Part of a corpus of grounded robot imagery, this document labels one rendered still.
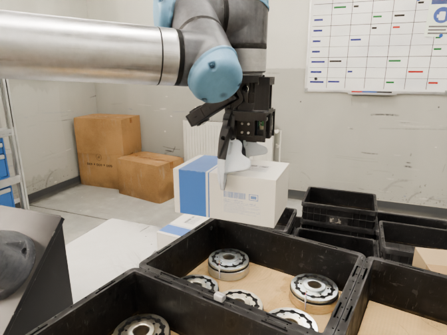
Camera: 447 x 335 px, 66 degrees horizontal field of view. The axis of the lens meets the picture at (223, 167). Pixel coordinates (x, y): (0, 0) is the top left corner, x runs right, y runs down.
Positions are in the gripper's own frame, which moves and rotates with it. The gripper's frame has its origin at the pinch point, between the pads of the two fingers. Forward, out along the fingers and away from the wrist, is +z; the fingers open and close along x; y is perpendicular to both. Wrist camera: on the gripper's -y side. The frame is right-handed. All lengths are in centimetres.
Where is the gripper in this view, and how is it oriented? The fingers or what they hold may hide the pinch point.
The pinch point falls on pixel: (232, 179)
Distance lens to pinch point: 68.6
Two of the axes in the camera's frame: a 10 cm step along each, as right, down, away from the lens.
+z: -0.1, 9.6, 2.8
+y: 9.3, 1.1, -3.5
